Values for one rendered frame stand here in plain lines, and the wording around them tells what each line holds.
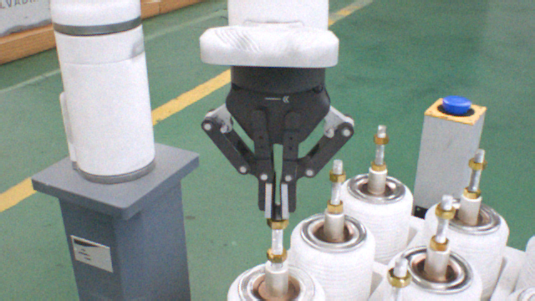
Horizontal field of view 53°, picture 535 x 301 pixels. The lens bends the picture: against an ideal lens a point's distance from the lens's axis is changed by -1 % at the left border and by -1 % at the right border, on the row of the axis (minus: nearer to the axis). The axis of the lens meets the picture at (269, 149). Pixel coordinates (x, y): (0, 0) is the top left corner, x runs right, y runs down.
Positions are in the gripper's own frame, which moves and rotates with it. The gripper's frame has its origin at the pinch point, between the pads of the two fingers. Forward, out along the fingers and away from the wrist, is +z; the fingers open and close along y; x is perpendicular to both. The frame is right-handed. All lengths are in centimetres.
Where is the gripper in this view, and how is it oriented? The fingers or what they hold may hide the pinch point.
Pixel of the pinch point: (277, 195)
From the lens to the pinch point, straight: 47.7
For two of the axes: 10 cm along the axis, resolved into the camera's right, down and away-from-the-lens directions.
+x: -1.1, 4.5, -8.9
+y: -9.9, -0.5, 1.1
